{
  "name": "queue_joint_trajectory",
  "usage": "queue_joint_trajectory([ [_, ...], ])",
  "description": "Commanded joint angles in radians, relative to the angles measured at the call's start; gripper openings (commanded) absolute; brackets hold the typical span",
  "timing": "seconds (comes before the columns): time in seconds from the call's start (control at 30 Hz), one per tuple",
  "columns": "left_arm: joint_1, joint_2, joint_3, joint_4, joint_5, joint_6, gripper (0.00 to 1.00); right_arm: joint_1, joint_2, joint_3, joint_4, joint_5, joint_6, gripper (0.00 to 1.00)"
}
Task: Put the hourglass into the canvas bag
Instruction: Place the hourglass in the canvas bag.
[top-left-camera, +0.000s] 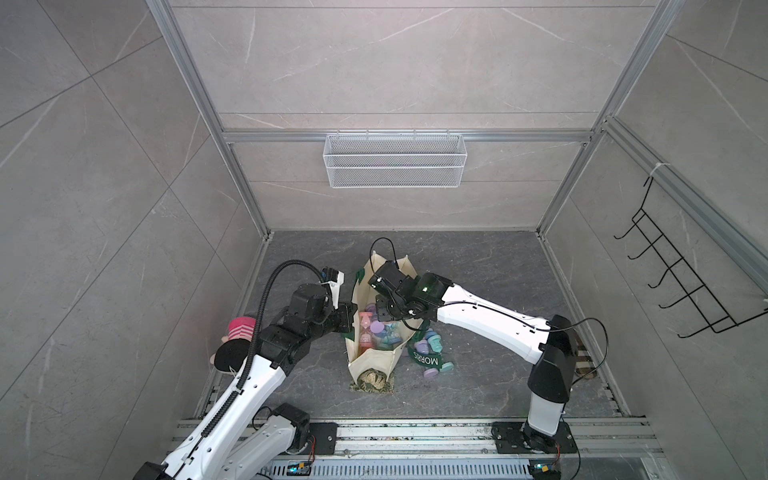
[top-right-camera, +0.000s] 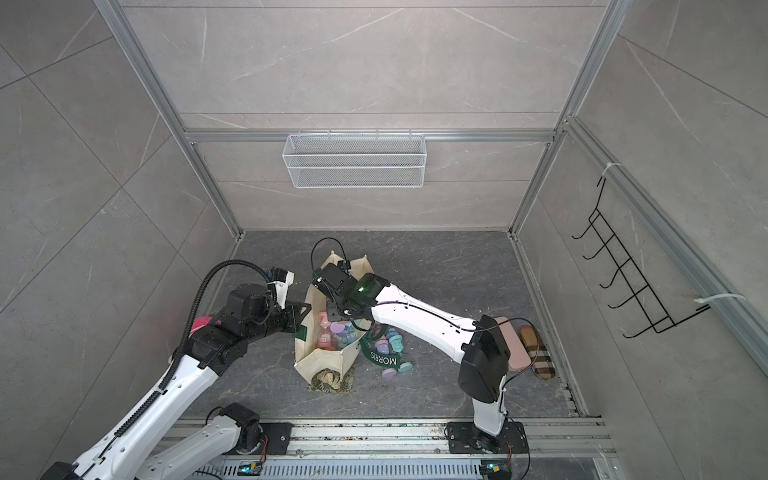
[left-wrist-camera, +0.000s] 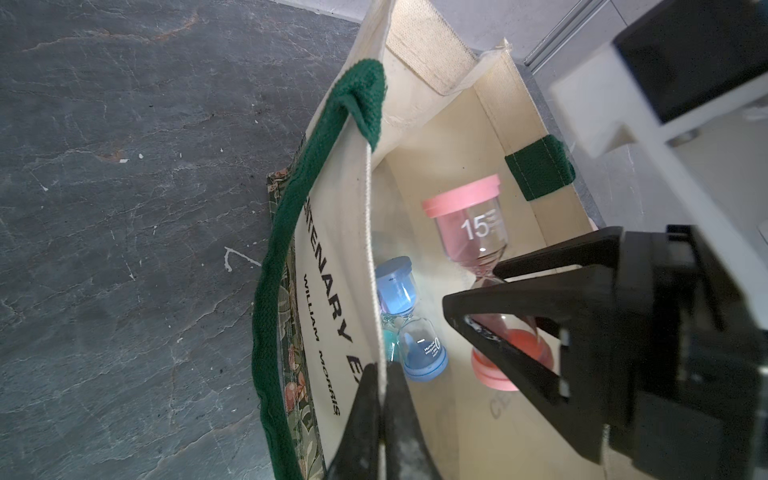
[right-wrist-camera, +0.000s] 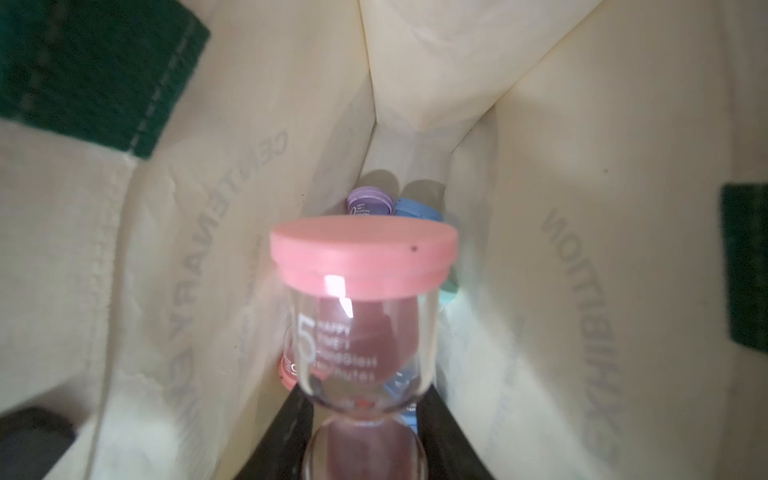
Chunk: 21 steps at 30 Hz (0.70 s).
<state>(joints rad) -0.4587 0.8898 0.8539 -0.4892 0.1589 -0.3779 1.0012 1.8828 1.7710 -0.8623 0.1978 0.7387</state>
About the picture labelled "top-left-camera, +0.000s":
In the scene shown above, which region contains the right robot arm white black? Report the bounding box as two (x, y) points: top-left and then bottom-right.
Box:
(368, 261), (577, 454)

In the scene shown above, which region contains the teal hourglass pile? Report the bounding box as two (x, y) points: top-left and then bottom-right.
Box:
(427, 334), (443, 353)

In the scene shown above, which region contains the pink hourglass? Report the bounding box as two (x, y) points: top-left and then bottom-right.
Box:
(358, 311), (374, 355)

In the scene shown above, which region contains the cream canvas tote bag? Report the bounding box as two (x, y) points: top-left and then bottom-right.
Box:
(345, 252), (449, 393)

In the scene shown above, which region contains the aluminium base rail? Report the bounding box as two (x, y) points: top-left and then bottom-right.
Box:
(173, 418), (667, 480)

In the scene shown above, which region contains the purple hourglass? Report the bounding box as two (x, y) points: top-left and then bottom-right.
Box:
(370, 321), (386, 335)

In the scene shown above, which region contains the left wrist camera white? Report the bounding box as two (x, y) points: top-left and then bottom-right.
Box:
(321, 267), (345, 309)

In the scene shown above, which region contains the purple hourglass front floor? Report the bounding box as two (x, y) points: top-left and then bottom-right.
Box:
(423, 368), (439, 380)

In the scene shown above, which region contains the black wire hook rack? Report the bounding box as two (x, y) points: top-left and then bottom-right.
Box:
(613, 176), (767, 339)

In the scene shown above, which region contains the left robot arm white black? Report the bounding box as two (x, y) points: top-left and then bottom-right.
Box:
(135, 259), (356, 479)

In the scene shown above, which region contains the white wire mesh basket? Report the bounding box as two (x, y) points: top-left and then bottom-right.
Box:
(323, 133), (468, 189)

